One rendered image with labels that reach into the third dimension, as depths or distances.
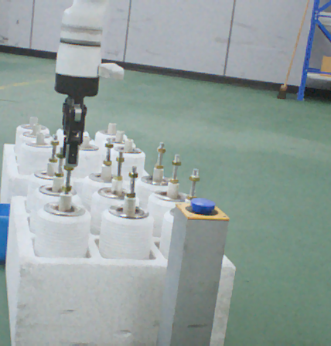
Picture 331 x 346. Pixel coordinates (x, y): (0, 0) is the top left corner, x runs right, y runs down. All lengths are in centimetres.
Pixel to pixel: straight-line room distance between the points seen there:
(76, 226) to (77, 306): 14
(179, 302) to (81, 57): 43
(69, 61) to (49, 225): 28
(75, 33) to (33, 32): 694
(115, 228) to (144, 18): 649
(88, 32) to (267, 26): 633
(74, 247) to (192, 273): 23
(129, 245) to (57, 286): 14
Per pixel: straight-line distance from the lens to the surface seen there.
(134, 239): 115
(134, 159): 168
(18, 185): 162
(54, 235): 112
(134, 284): 115
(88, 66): 107
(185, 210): 101
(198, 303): 104
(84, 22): 106
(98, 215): 126
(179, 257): 102
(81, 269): 112
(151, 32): 754
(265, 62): 735
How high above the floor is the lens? 60
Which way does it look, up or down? 12 degrees down
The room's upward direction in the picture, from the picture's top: 7 degrees clockwise
